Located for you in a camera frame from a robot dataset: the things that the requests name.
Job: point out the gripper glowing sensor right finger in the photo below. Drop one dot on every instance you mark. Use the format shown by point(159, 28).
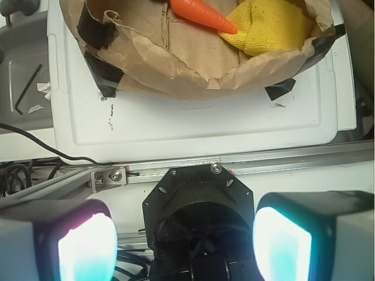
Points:
point(322, 235)

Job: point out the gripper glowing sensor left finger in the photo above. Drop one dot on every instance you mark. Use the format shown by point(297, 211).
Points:
point(57, 240)

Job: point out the black allen key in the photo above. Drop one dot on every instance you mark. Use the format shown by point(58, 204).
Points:
point(28, 84)

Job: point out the aluminium extrusion rail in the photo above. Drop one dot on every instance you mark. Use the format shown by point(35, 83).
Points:
point(337, 166)

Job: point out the yellow microfibre cloth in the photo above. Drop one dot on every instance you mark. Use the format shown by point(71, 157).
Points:
point(268, 26)

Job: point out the grey plastic tray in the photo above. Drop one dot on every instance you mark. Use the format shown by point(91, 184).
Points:
point(23, 48)

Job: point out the brown paper bag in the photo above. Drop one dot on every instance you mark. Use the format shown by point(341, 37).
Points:
point(144, 46)

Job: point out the metal corner bracket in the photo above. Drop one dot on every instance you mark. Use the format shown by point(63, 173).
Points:
point(108, 178)

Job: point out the orange plastic toy carrot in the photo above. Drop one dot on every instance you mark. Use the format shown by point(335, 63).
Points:
point(202, 13)

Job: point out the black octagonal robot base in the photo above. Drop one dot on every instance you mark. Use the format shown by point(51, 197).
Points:
point(198, 223)

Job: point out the white plastic lid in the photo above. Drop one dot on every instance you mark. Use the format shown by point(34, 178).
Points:
point(136, 127)

